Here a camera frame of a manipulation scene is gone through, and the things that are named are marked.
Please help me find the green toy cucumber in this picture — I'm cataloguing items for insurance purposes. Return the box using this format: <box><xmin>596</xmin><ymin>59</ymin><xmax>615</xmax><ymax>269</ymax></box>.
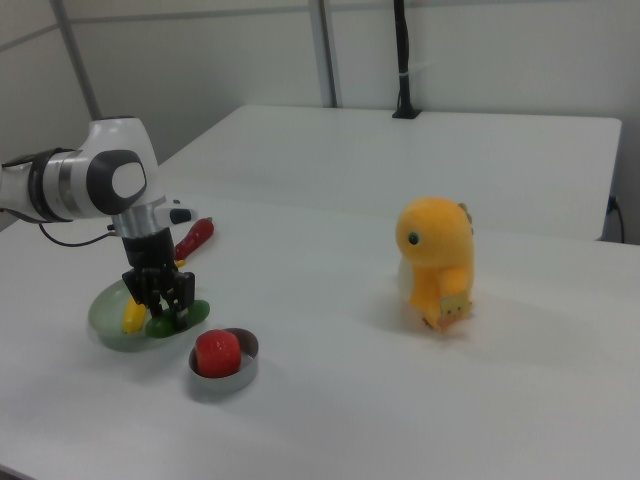
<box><xmin>144</xmin><ymin>298</ymin><xmax>211</xmax><ymax>341</ymax></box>

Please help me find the red toy chili pepper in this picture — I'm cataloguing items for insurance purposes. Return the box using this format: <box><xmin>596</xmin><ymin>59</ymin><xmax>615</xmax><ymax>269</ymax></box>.
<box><xmin>173</xmin><ymin>216</ymin><xmax>217</xmax><ymax>262</ymax></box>

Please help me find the orange dinosaur plush toy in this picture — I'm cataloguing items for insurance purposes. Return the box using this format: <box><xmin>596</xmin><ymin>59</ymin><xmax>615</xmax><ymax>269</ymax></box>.
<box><xmin>395</xmin><ymin>195</ymin><xmax>477</xmax><ymax>335</ymax></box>

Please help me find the small grey metal bowl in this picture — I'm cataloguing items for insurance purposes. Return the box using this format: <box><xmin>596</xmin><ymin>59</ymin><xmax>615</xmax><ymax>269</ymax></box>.
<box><xmin>187</xmin><ymin>326</ymin><xmax>261</xmax><ymax>395</ymax></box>

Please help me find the light green plate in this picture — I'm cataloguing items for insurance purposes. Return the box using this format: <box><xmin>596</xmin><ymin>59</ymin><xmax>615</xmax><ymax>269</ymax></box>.
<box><xmin>88</xmin><ymin>276</ymin><xmax>202</xmax><ymax>354</ymax></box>

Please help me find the black wall cable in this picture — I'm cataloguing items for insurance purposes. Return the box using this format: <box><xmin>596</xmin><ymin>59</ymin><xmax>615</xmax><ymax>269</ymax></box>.
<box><xmin>606</xmin><ymin>194</ymin><xmax>627</xmax><ymax>244</ymax></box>

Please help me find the yellow paper tag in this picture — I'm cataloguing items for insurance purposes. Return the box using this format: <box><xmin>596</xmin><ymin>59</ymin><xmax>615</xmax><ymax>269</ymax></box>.
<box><xmin>435</xmin><ymin>292</ymin><xmax>474</xmax><ymax>335</ymax></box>

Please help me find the red toy apple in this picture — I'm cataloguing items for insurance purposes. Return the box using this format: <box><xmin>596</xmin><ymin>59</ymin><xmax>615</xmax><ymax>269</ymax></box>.
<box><xmin>194</xmin><ymin>328</ymin><xmax>242</xmax><ymax>378</ymax></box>

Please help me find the black pole with base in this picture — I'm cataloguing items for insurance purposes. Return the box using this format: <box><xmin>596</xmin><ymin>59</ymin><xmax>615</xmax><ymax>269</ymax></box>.
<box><xmin>390</xmin><ymin>0</ymin><xmax>424</xmax><ymax>120</ymax></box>

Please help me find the yellow toy banana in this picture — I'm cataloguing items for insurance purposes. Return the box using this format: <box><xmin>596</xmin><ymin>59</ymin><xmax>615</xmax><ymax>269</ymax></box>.
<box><xmin>121</xmin><ymin>294</ymin><xmax>147</xmax><ymax>336</ymax></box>

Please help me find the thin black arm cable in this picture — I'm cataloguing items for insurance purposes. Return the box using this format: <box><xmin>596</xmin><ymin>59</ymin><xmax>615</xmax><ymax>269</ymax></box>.
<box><xmin>38</xmin><ymin>219</ymin><xmax>122</xmax><ymax>248</ymax></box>

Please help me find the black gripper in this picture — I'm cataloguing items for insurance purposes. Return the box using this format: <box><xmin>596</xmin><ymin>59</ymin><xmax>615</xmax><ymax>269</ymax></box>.
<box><xmin>121</xmin><ymin>227</ymin><xmax>197</xmax><ymax>330</ymax></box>

